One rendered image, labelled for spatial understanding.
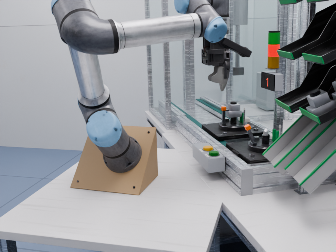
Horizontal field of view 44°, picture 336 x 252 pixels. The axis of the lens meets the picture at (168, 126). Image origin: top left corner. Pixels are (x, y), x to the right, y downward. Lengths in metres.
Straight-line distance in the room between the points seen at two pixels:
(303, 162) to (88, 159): 0.82
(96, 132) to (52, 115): 3.68
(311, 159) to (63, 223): 0.80
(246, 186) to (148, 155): 0.39
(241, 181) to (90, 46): 0.71
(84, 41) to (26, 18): 3.96
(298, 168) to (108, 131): 0.63
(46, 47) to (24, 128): 1.05
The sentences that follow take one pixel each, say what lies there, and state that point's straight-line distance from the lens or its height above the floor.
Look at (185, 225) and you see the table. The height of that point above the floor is 0.86.
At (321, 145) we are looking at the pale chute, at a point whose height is 1.09.
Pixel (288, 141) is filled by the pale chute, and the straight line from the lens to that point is 1.47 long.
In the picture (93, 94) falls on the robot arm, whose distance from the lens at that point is 1.46.
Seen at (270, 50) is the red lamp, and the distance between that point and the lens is 1.82.
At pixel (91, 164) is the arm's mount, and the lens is 1.66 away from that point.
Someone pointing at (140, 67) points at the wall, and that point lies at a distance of 4.54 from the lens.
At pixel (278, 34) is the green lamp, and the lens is 1.81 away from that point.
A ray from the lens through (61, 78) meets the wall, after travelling 4.95.
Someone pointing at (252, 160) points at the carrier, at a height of 0.97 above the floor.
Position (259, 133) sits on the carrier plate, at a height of 0.97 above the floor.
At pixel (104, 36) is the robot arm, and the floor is 1.44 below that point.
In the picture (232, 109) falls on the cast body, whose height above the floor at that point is 1.07.
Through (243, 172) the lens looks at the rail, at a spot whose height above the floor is 0.95.
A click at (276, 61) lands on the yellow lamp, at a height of 1.29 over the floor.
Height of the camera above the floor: 1.47
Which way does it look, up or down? 14 degrees down
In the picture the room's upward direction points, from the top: 2 degrees counter-clockwise
